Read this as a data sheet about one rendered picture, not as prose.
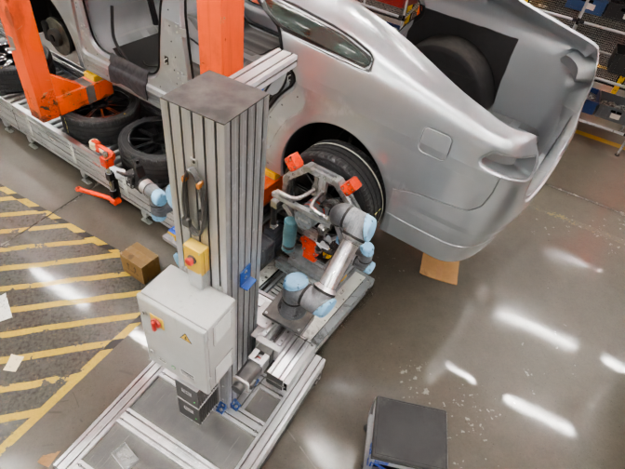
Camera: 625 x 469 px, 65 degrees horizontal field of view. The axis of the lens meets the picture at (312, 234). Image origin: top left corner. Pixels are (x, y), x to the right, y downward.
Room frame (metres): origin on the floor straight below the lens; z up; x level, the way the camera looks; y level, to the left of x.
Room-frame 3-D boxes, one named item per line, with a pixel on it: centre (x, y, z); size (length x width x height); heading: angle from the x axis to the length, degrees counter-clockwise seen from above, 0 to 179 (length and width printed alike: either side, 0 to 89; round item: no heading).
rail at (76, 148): (3.03, 1.67, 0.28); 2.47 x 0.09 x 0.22; 61
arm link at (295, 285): (1.55, 0.04, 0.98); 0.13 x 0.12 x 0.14; 60
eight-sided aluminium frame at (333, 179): (2.33, -0.01, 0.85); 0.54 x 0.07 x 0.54; 61
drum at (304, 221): (2.27, 0.02, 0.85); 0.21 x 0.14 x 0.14; 151
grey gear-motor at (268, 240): (2.53, 0.28, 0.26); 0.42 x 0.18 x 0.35; 151
